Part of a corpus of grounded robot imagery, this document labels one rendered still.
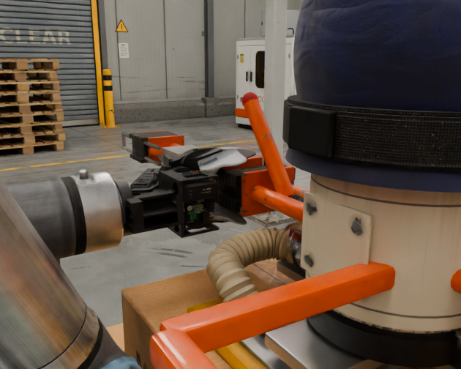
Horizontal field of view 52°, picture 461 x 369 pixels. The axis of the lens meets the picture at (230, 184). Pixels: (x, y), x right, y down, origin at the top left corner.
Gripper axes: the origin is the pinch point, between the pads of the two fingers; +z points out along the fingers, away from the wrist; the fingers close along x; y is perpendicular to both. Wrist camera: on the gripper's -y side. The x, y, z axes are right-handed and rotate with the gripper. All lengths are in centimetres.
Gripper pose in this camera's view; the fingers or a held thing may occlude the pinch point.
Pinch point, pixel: (246, 180)
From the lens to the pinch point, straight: 68.0
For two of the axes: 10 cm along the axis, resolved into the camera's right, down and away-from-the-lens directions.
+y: 5.2, 2.2, -8.3
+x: -0.1, -9.7, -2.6
